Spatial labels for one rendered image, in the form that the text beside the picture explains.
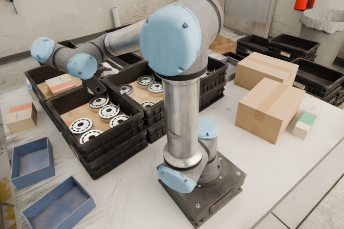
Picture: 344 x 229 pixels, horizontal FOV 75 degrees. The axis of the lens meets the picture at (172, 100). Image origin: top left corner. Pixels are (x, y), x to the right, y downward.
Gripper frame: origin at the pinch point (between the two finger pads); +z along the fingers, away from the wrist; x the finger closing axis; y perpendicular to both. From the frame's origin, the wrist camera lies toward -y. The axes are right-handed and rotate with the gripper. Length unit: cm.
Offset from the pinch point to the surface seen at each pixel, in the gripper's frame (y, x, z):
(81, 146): -20.2, 18.2, -11.3
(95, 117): -2.3, 18.3, 12.1
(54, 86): 28.5, 28.8, 11.3
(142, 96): -2.2, -3.6, 28.0
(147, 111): -19.3, -5.5, 7.4
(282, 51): -8, -121, 150
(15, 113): 32, 56, 11
